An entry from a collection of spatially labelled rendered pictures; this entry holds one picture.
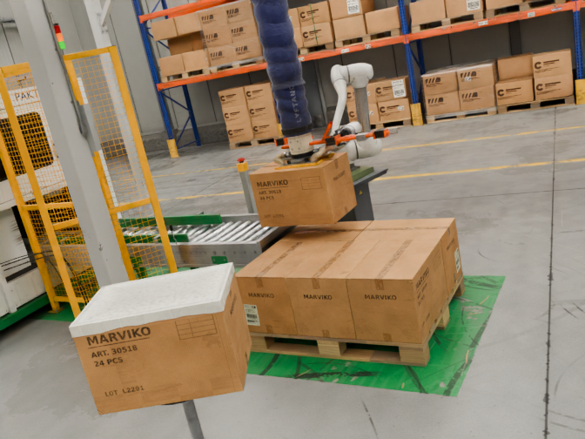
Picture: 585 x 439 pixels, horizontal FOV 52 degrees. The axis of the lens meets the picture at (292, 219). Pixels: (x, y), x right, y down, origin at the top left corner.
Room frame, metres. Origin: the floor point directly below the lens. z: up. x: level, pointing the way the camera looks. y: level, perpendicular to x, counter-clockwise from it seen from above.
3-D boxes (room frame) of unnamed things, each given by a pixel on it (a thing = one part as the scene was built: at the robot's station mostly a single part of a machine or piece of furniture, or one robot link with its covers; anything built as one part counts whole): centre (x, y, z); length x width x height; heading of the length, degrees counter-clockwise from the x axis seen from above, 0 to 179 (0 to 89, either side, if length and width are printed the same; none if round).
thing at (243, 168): (5.06, 0.32, 0.50); 0.07 x 0.07 x 1.00; 59
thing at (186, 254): (4.66, 1.26, 0.50); 2.31 x 0.05 x 0.19; 59
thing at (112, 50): (4.24, 1.32, 1.05); 0.87 x 0.10 x 2.10; 111
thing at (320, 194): (4.20, -0.12, 0.86); 0.60 x 0.40 x 0.40; 58
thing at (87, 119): (3.94, 1.20, 1.62); 0.20 x 0.05 x 0.30; 59
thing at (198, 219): (5.36, 1.26, 0.60); 1.60 x 0.10 x 0.09; 59
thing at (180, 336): (2.33, 0.61, 0.82); 0.60 x 0.40 x 0.40; 86
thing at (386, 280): (3.74, -0.31, 0.34); 1.20 x 1.00 x 0.40; 59
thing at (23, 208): (4.90, 1.83, 1.05); 1.17 x 0.10 x 2.10; 59
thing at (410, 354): (3.74, -0.31, 0.07); 1.20 x 1.00 x 0.14; 59
